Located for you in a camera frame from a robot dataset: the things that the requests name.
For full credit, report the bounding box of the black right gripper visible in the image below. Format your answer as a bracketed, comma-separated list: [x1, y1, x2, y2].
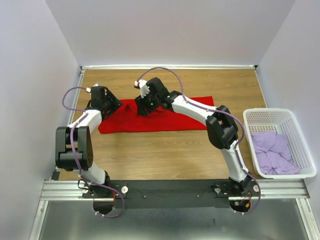
[133, 89, 159, 118]

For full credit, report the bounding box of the red t-shirt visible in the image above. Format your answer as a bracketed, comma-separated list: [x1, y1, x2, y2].
[98, 99, 206, 134]

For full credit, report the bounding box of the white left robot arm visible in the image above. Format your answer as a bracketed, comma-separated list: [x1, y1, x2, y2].
[55, 85, 123, 198]

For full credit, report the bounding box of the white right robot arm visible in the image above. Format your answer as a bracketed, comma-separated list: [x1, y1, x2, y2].
[134, 91, 252, 196]

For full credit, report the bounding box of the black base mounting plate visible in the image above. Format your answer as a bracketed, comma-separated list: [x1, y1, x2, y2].
[78, 179, 261, 213]

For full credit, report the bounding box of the lavender t-shirt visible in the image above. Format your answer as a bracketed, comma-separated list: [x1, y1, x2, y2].
[250, 130, 300, 175]

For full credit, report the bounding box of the white plastic laundry basket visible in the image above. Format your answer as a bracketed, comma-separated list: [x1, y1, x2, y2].
[243, 108, 317, 180]

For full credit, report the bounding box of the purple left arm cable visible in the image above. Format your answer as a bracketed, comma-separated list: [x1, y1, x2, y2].
[61, 86, 126, 219]

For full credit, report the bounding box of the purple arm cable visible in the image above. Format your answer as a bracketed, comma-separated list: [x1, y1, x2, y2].
[61, 86, 126, 219]
[134, 66, 261, 216]

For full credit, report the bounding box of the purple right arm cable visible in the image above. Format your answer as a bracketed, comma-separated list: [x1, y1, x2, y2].
[134, 66, 261, 216]

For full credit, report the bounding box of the aluminium frame rail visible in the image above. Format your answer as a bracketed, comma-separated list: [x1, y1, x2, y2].
[40, 179, 310, 201]

